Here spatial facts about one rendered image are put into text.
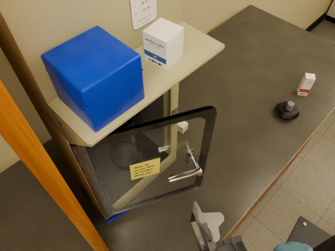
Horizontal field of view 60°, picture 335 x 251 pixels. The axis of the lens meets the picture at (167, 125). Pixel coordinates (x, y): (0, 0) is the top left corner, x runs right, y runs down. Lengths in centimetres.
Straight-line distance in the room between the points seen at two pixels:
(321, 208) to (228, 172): 125
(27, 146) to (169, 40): 26
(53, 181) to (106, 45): 22
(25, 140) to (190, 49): 33
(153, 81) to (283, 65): 105
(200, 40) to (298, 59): 101
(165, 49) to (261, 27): 124
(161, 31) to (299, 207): 183
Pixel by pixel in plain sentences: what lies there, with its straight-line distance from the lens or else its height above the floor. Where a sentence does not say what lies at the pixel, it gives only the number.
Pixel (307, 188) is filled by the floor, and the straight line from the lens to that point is 226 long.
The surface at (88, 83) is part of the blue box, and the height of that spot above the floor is 160.
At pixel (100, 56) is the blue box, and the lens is 42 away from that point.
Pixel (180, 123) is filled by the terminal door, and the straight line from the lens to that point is 62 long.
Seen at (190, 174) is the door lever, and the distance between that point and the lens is 74.
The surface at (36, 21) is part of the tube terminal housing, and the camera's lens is 43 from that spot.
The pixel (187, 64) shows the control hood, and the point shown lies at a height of 151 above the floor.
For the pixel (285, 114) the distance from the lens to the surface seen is 123.
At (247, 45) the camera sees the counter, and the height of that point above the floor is 94.
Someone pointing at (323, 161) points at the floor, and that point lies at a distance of 243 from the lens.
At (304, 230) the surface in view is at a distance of 211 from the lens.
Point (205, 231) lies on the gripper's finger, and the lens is 64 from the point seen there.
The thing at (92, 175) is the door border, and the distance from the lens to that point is 70.
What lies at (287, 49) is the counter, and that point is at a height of 94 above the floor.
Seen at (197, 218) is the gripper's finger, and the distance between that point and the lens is 65.
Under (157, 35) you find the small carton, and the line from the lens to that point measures 49.
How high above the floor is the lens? 186
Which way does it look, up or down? 53 degrees down
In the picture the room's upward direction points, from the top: straight up
